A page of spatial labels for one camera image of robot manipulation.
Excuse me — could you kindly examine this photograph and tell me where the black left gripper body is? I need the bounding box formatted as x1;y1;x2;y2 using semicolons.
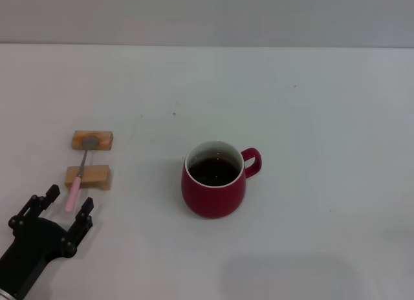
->
0;217;78;299

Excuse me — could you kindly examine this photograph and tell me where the pink handled metal spoon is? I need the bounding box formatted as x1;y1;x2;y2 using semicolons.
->
65;135;100;213

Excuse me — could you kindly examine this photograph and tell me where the red ceramic cup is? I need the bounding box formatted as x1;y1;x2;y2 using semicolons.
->
180;140;263;219

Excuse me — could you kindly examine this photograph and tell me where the plain notched wooden block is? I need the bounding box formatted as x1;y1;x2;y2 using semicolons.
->
64;164;113;191

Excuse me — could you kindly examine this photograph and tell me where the wooden block with orange stain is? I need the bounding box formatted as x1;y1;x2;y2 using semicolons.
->
71;129;115;151

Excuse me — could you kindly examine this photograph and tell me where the dark coffee liquid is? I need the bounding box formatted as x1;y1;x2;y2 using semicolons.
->
188;156;241;187

